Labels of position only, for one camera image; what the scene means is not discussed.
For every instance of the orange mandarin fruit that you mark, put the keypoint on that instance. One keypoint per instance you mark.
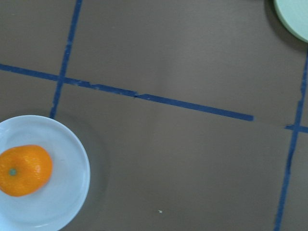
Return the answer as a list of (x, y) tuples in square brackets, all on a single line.
[(24, 170)]

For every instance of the light blue plate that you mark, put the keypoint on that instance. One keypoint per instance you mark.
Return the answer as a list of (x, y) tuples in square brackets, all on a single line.
[(54, 205)]

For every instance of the light green plate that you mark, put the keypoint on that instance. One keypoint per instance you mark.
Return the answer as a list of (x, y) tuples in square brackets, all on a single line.
[(294, 16)]

